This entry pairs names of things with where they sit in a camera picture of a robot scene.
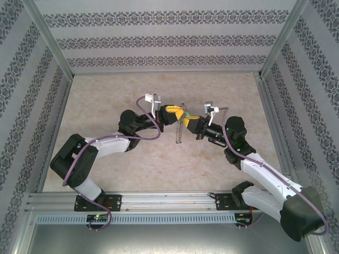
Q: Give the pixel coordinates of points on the aluminium corner post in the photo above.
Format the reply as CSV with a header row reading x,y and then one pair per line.
x,y
284,37
48,37

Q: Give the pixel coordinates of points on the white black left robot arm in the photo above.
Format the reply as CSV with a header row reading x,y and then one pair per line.
x,y
111,143

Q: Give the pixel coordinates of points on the long aluminium base rail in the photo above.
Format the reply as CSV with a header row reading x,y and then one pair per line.
x,y
169,201

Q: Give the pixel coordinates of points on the small circuit board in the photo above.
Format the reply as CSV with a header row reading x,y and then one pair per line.
x,y
98,217
243,221

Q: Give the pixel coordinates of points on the grey metal panel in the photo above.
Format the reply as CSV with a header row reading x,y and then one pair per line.
x,y
169,240

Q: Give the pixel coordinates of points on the aluminium table edge rail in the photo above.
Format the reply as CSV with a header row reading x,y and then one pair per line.
x,y
59,119
271,119

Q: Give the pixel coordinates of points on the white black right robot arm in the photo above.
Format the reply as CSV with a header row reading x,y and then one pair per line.
x,y
265,174

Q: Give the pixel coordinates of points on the black mounting plate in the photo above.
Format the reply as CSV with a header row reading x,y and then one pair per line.
x,y
225,202
115,202

